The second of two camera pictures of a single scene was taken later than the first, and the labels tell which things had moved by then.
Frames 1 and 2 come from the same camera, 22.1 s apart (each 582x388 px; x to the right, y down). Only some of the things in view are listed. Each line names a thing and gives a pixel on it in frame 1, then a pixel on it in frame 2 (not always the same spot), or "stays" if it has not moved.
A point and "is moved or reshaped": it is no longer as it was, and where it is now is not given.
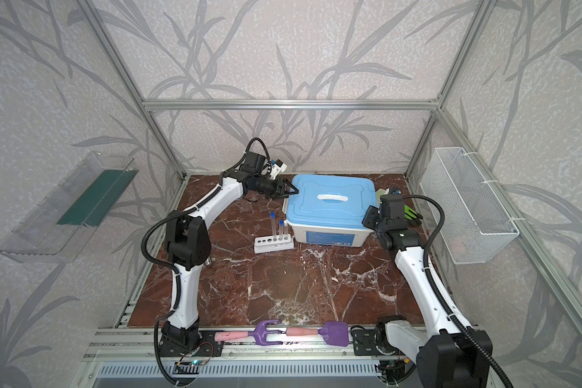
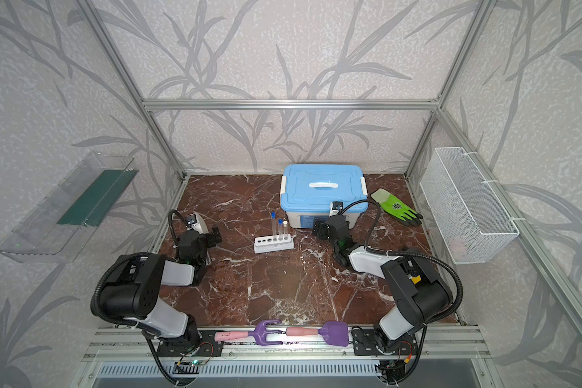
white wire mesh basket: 470,216 stays
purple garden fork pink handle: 259,333 stays
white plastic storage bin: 330,236 to 305,220
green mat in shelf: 100,200 stays
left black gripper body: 279,187 to 206,241
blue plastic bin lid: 331,200 is moved or reshaped
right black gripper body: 406,216 to 323,229
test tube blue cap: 272,217 stays
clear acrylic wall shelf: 56,229 stays
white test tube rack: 268,244 stays
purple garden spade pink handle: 335,331 stays
